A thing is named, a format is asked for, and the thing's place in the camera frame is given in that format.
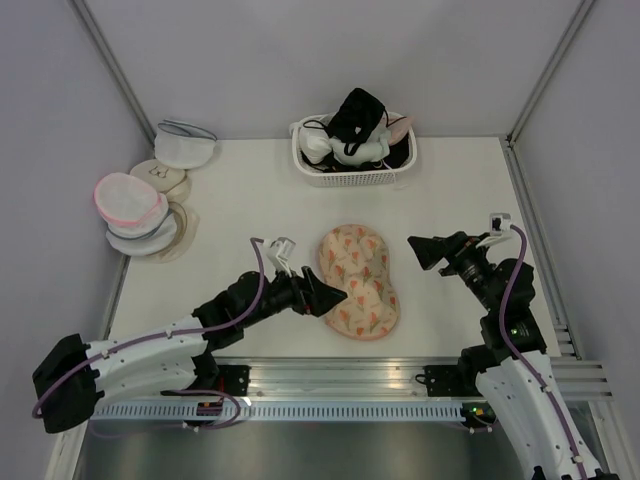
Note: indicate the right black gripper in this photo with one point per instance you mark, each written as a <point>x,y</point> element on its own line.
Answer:
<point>453,248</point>

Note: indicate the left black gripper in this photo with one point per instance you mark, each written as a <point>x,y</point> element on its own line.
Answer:
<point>311,295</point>

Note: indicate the floral peach laundry bag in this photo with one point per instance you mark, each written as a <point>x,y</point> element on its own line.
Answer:
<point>355,259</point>

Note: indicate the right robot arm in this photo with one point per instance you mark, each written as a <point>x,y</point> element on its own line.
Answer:
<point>511,369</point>

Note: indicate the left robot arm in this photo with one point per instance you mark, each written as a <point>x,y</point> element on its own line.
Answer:
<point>78,378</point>

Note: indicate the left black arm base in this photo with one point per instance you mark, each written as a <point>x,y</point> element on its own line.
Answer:
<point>230,379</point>

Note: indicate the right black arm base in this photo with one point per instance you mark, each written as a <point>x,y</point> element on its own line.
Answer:
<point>448,381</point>

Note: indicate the white plastic laundry basket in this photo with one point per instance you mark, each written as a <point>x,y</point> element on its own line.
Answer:
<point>402,157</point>

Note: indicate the beige flat laundry bag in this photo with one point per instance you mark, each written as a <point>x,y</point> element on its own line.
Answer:
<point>187,221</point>

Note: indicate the black bra in basket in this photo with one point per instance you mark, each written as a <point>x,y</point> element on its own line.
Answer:
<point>358,116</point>

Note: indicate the grey trimmed mesh bag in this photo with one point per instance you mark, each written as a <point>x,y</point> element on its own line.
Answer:
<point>149,243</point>

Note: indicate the beige round laundry bag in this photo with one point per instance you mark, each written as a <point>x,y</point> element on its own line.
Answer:
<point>174,183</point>

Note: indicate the white mesh bag blue trim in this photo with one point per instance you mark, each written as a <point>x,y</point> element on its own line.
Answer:
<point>182,145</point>

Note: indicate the pink trimmed mesh bag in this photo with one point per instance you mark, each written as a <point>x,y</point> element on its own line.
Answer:
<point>125,200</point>

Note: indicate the pink garment in basket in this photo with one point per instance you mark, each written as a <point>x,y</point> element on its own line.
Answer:
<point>397,129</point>

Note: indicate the white garment in basket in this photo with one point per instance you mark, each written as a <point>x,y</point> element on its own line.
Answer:
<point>315,143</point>

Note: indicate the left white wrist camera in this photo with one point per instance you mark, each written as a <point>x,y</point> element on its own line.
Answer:
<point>279,251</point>

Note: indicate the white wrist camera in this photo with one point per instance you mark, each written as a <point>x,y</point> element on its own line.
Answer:
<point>279,251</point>
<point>499,231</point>

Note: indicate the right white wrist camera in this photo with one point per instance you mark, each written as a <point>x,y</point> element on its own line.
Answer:
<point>499,231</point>

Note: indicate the aluminium front rail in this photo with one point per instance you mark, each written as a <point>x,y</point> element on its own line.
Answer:
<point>388,379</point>

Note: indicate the white slotted cable duct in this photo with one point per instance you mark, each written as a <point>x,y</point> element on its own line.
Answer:
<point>284,411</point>

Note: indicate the right aluminium side rail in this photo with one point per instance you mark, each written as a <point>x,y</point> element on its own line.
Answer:
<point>541,254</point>

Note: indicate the right aluminium frame post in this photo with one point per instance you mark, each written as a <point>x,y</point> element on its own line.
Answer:
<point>565,42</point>

